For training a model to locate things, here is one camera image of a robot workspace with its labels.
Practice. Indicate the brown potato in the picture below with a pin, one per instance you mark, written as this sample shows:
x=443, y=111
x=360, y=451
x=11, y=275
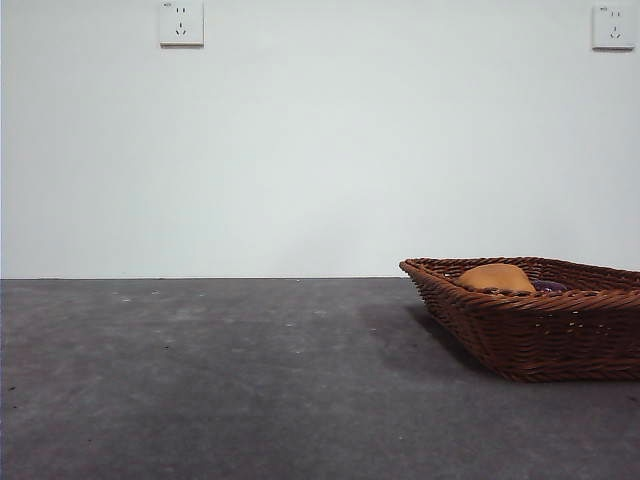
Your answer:
x=495, y=279

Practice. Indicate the purple eggplant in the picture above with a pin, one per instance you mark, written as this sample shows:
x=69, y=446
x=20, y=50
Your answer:
x=549, y=286

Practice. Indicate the brown wicker basket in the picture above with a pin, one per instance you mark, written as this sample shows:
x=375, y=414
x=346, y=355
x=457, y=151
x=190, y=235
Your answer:
x=550, y=340

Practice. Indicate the white wall socket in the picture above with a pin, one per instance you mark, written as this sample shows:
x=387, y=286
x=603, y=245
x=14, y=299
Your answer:
x=181, y=25
x=611, y=27

